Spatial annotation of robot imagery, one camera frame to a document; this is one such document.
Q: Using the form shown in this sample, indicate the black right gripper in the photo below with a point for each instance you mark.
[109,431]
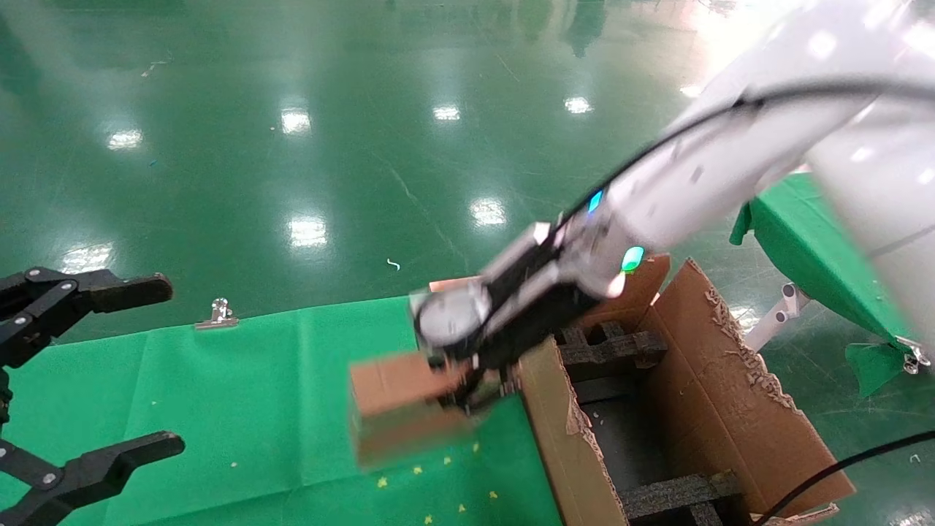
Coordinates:
[533,307]

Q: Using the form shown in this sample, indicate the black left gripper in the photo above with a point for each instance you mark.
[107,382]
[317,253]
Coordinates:
[4,398]

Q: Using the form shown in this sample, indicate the small brown cardboard box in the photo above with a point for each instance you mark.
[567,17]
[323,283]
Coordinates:
[394,431]

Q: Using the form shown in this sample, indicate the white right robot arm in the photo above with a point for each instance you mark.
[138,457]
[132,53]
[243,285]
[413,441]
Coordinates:
[730,161]

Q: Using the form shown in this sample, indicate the large open cardboard carton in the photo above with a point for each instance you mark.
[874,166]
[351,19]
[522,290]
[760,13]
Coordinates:
[730,409]

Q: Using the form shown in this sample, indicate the large green table cloth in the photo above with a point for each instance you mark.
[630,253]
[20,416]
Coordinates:
[219,394]

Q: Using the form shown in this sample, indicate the silver binder clip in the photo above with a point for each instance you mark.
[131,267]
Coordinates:
[217,315]
[913,356]

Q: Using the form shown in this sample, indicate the green cloth on side table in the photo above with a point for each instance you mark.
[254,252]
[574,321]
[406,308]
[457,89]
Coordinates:
[811,248]

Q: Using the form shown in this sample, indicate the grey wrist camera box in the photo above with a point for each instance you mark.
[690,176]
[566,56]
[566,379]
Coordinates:
[453,314]

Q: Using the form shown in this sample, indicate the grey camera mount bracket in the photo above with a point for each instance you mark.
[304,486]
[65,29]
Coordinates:
[522,248]

